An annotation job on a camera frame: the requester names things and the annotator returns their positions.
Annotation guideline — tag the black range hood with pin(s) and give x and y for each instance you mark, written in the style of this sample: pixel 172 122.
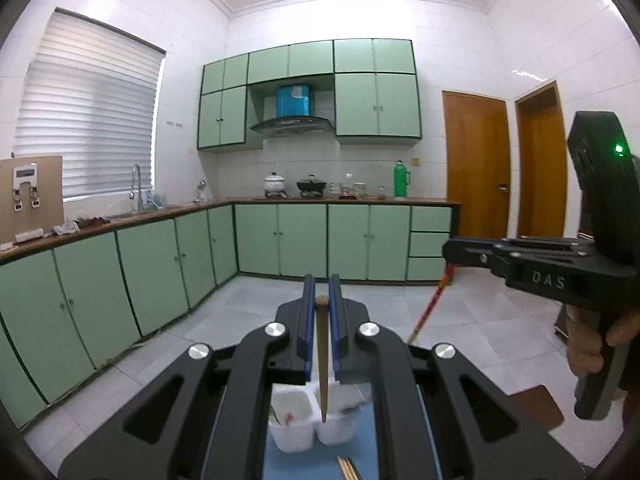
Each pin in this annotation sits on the black range hood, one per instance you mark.
pixel 278 110

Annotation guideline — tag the white cooking pot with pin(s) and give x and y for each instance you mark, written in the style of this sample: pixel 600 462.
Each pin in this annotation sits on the white cooking pot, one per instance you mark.
pixel 274 186

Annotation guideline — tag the green upper kitchen cabinets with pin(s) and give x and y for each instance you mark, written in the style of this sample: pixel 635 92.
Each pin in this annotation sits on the green upper kitchen cabinets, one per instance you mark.
pixel 360 90

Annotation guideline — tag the green kitchen cabinets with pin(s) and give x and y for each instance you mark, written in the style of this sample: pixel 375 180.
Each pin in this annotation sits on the green kitchen cabinets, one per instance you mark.
pixel 71 306
pixel 360 90

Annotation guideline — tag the chrome sink faucet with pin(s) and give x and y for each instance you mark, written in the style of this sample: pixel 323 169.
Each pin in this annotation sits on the chrome sink faucet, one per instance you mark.
pixel 135 192

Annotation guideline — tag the glass jars on counter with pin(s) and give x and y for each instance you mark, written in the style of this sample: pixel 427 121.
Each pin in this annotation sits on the glass jars on counter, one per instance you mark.
pixel 355 191

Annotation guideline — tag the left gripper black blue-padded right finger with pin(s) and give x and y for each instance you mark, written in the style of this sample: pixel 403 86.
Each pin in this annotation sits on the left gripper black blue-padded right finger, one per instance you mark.
pixel 437 416

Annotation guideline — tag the black chopstick red pattern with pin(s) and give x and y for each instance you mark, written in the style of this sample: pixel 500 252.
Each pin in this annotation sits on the black chopstick red pattern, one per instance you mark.
pixel 321 303

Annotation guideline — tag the white window blind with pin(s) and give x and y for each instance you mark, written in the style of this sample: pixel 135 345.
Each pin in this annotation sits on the white window blind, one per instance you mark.
pixel 90 96

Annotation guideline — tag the blue table mat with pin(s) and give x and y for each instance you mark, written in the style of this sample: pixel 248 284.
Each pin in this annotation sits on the blue table mat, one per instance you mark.
pixel 320 454

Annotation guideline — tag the bamboo chopstick orange-red end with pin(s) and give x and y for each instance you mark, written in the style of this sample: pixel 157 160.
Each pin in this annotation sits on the bamboo chopstick orange-red end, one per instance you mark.
pixel 354 474

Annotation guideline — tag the white twin utensil holder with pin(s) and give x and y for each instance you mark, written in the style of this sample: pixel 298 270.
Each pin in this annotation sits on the white twin utensil holder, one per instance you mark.
pixel 345 411

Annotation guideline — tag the person's right hand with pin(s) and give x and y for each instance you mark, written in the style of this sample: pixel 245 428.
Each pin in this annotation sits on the person's right hand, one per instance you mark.
pixel 584 344

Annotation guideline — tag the cloth rags on counter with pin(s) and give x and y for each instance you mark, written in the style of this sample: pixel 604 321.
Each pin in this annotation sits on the cloth rags on counter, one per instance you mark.
pixel 75 226

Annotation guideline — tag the green thermos jug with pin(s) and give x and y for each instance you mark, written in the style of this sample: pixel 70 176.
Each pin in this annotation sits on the green thermos jug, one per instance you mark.
pixel 401 179

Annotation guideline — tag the brown water purifier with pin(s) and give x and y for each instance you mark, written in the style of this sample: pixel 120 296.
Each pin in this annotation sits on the brown water purifier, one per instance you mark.
pixel 31 195

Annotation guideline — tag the green lower kitchen cabinets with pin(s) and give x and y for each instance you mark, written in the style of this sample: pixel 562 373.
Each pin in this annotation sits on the green lower kitchen cabinets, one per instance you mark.
pixel 71 306

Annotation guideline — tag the black wok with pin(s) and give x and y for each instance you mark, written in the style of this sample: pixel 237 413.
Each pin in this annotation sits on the black wok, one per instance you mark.
pixel 311 186

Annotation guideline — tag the brown wooden door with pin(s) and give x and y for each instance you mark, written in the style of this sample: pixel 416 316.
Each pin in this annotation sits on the brown wooden door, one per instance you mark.
pixel 478 163
pixel 543 163

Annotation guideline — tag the dark chopstick red pattern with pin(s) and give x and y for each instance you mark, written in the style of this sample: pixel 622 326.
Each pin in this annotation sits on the dark chopstick red pattern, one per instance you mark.
pixel 443 283

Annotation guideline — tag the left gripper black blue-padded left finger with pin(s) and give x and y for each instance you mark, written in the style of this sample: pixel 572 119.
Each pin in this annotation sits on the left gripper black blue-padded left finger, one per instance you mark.
pixel 205 416

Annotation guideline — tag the silver metal spoon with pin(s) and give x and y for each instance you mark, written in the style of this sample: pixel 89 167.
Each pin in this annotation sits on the silver metal spoon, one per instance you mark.
pixel 274 414

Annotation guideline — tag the small steel kettle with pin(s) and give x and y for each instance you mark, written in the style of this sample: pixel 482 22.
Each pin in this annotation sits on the small steel kettle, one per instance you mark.
pixel 202 194

